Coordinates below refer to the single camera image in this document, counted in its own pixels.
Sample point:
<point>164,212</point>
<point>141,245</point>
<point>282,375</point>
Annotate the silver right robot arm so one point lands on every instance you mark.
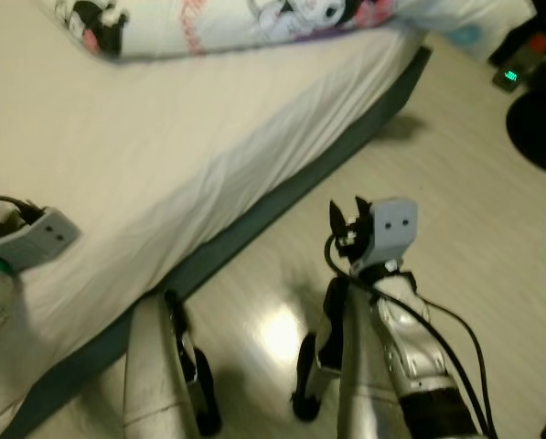
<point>419,357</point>

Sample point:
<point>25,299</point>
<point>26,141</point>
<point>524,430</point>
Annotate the grey right robot leg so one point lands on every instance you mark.
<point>359,393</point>

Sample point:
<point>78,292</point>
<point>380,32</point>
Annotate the grey robot leg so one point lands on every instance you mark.
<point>359,393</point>
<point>154,384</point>

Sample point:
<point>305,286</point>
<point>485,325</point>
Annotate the mattress with white sheet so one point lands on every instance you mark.
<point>163,137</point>

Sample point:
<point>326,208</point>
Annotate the black round floor object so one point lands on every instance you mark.
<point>540,133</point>

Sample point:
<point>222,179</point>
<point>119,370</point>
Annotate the grey and red device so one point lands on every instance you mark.
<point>519,69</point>

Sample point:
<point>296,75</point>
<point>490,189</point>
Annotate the grey left robot leg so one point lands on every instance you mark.
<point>154,384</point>

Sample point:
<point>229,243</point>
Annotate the white cartoon print comforter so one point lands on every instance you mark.
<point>208,23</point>

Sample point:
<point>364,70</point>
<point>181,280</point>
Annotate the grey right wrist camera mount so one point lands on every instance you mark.
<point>393,229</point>

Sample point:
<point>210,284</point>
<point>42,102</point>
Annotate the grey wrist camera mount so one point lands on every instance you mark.
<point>393,229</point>
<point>44,236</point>

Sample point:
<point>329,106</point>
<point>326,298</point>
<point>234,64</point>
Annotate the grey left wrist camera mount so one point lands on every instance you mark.
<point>44,236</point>

